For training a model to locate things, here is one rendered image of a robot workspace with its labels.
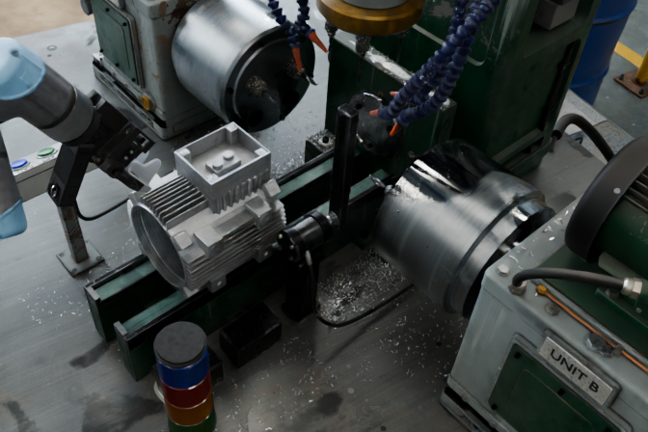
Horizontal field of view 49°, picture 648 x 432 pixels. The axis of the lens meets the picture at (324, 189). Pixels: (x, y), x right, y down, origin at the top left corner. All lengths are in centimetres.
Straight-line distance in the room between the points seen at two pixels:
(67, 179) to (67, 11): 249
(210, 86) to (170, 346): 71
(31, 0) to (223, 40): 230
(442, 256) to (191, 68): 67
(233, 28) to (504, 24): 51
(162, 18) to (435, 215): 73
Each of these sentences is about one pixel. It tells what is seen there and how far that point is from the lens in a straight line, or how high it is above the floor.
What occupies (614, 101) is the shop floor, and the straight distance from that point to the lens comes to 351.
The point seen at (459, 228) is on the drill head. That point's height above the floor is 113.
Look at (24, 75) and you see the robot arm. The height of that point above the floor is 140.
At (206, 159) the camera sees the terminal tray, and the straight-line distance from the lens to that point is 119.
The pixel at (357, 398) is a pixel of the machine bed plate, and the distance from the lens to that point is 128.
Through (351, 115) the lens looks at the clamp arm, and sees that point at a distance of 107.
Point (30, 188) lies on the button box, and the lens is 130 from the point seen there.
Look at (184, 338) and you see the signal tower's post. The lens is 85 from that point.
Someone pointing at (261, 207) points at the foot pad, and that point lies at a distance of 117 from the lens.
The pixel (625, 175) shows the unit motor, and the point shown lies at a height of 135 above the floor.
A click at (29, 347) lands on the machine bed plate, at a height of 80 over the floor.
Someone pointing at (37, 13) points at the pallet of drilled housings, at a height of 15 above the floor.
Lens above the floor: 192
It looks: 45 degrees down
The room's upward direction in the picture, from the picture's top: 5 degrees clockwise
